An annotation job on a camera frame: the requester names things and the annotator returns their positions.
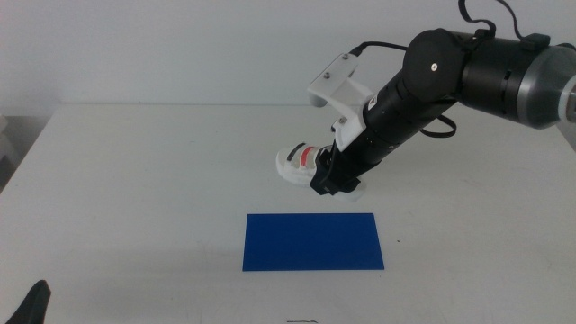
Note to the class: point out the blue rectangular mat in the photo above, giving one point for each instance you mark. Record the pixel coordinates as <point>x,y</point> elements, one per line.
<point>312,242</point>

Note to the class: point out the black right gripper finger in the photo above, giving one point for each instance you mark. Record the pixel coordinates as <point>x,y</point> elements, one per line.
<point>330,188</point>
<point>325,161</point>

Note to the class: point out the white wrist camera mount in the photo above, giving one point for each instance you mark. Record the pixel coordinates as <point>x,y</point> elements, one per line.
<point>342,85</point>

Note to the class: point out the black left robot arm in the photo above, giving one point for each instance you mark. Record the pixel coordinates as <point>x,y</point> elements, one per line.
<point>32,306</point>

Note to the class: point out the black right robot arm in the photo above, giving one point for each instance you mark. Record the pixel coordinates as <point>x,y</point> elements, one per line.
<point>432,67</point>

